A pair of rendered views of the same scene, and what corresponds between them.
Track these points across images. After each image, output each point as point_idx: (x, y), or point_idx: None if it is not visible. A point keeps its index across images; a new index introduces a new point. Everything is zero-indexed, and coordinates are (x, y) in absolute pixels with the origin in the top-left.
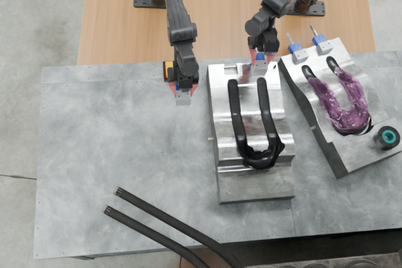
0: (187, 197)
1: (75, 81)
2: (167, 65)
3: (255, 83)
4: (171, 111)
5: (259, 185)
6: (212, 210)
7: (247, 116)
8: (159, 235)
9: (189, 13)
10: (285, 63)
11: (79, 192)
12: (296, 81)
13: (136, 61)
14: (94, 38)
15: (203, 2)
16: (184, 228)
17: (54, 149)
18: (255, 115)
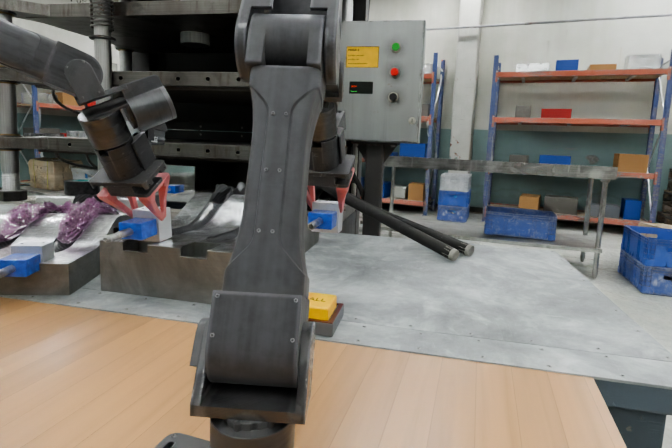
0: (356, 247)
1: (577, 350)
2: (325, 303)
3: (176, 234)
4: (345, 289)
5: None
6: (329, 240)
7: (229, 226)
8: (401, 218)
9: (157, 422)
10: (75, 258)
11: (510, 266)
12: (92, 246)
13: (405, 354)
14: (560, 427)
15: (56, 447)
16: (372, 206)
17: (575, 293)
18: (214, 225)
